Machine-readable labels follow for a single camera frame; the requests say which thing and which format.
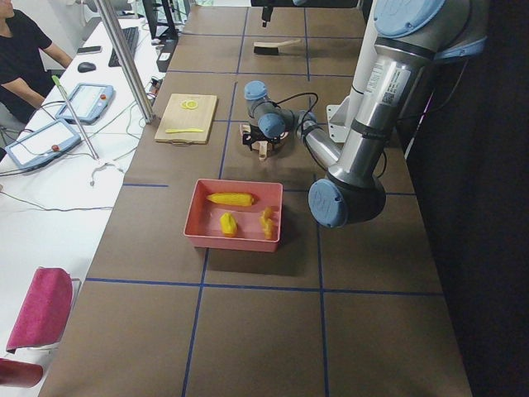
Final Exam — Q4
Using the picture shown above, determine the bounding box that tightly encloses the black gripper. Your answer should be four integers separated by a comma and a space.
261, 0, 274, 27
241, 123, 285, 151

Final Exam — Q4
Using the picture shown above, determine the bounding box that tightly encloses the beige black bristle brush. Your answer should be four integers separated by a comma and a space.
253, 39, 301, 55

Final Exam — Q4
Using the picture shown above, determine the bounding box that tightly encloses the yellow toy corn cob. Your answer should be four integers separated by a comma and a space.
207, 192, 255, 207

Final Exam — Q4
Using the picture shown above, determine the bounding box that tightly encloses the tan toy ginger root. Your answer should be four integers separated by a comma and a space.
260, 207, 276, 240

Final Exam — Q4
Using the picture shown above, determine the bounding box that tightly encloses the beige plastic dustpan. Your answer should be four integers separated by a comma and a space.
242, 132, 289, 161

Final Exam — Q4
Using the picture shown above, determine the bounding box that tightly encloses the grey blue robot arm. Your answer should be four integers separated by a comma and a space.
244, 1, 489, 227

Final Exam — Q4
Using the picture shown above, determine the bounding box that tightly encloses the pink plastic bin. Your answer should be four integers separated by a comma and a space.
183, 179, 284, 252

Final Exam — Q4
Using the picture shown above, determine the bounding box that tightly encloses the bamboo cutting board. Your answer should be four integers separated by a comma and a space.
155, 93, 217, 145

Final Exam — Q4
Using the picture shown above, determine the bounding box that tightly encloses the upper lemon slice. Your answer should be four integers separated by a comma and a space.
183, 100, 198, 109

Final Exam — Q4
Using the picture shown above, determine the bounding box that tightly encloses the yellow-green plastic knife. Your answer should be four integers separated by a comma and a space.
164, 127, 204, 134

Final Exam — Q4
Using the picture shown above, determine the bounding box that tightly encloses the black keyboard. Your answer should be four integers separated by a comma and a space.
107, 26, 140, 67

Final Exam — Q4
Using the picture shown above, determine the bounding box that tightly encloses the far blue teach pendant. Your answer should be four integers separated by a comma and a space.
68, 84, 115, 125

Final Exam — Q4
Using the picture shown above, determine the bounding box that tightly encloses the blue teach pendant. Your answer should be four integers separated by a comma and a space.
5, 120, 81, 170
68, 84, 115, 125

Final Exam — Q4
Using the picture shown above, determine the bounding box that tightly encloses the black smartphone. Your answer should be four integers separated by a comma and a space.
77, 45, 102, 55

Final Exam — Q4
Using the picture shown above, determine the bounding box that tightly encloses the black computer mouse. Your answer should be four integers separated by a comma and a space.
78, 62, 97, 73

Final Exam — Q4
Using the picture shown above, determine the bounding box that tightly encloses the near blue teach pendant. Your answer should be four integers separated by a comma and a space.
5, 120, 81, 170

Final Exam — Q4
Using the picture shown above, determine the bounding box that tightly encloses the silver rod green tip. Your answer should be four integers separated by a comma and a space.
52, 74, 100, 160

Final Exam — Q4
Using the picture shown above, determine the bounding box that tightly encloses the person in black shirt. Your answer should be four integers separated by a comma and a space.
1, 1, 72, 124

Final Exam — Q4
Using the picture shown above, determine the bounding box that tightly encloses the magenta cloth on stand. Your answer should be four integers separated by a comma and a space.
6, 267, 74, 354

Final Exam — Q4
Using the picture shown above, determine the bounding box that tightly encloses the red object at corner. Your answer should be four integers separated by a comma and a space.
0, 358, 44, 388

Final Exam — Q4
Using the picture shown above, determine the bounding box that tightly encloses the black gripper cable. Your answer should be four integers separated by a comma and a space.
268, 92, 320, 137

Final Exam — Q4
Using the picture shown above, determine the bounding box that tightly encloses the aluminium frame post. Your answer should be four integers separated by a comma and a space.
94, 0, 155, 124

